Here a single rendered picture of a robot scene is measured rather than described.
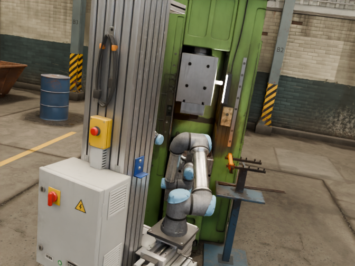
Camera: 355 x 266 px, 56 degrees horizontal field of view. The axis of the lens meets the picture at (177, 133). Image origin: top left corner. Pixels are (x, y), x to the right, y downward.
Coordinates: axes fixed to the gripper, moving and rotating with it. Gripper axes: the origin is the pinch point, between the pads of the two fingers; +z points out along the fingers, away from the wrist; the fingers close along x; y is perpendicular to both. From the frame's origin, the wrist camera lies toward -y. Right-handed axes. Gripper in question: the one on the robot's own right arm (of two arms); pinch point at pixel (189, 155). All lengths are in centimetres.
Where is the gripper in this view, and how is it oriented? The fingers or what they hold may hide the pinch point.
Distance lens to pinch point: 260.0
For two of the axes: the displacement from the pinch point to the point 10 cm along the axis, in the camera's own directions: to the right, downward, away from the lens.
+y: -1.4, 9.6, 2.5
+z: 0.4, -2.5, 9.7
